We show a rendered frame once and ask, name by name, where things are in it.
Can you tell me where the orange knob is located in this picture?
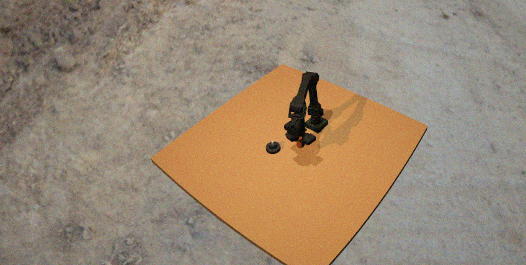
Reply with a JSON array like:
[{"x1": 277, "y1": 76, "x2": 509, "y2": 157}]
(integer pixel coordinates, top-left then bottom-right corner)
[{"x1": 296, "y1": 137, "x2": 304, "y2": 148}]

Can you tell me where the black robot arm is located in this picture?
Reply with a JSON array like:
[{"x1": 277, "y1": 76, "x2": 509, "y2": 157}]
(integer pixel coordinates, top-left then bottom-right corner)
[{"x1": 285, "y1": 71, "x2": 324, "y2": 142}]

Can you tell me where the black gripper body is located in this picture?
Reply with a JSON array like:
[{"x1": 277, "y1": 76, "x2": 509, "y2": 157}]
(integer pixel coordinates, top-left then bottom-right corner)
[{"x1": 284, "y1": 121, "x2": 316, "y2": 145}]

